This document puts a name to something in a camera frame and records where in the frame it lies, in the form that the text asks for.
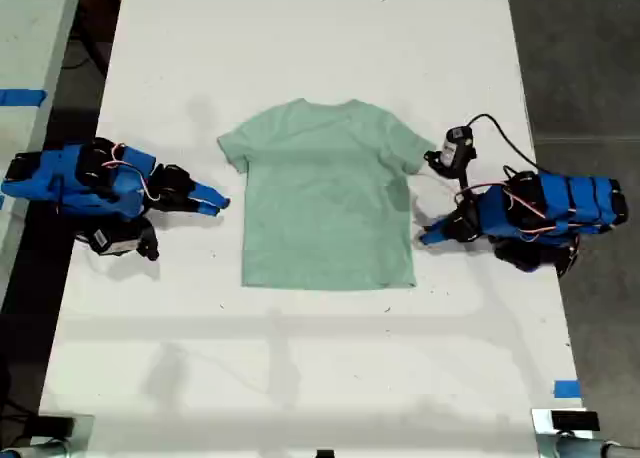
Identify black camera cable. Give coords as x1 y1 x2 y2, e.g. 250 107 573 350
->
463 112 551 175

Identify small black box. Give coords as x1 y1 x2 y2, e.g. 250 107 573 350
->
37 415 76 437
549 410 601 432

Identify silver metal bracket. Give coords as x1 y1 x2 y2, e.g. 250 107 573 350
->
530 407 601 458
9 412 96 458

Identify long blue tape strip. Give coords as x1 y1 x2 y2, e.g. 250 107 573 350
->
0 88 49 108

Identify black camera box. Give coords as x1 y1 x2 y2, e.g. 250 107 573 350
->
423 125 477 180
89 217 161 263

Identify thin black cable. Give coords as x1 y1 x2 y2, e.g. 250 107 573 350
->
63 25 112 72

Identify pale green T-shirt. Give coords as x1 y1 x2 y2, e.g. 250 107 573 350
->
216 97 437 292

